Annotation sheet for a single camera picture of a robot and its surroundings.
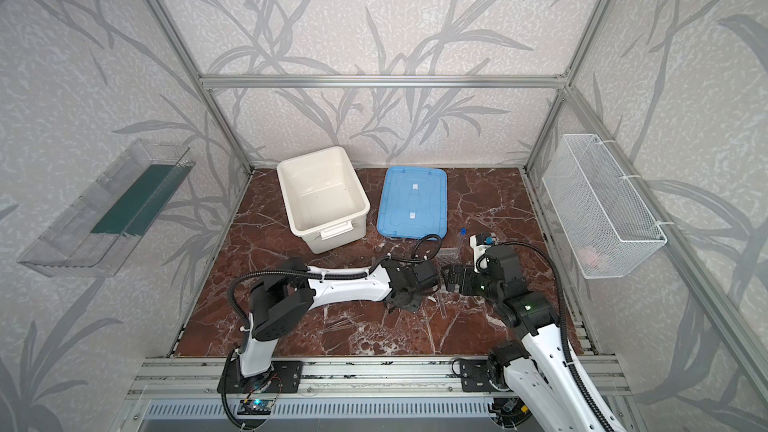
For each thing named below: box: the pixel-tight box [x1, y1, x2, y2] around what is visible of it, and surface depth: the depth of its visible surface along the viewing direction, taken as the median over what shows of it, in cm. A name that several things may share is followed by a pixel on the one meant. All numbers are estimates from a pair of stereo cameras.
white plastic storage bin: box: [276, 146, 371, 254], surface depth 104 cm
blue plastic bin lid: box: [376, 166, 448, 240], surface depth 111 cm
